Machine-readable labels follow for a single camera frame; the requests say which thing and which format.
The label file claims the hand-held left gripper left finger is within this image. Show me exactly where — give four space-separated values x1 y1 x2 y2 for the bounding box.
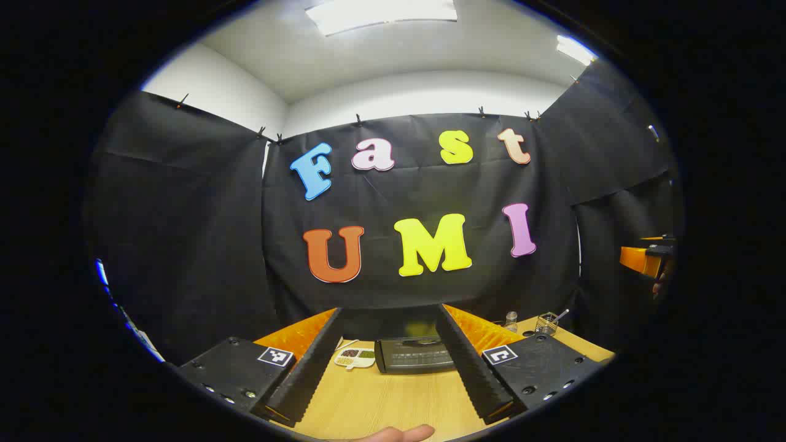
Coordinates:
178 308 344 428

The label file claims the rectangular ceiling light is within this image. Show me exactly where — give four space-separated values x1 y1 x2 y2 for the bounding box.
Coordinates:
556 35 597 66
305 0 458 36

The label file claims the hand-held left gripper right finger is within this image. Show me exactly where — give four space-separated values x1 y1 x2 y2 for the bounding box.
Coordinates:
437 304 605 425

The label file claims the black electric oven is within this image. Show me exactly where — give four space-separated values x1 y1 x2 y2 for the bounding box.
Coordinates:
375 335 458 374

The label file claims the black backdrop cloth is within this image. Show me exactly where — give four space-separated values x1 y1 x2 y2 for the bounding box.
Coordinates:
83 58 685 366

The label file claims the white divided seed dish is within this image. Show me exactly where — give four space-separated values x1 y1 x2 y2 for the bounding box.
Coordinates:
335 347 376 371

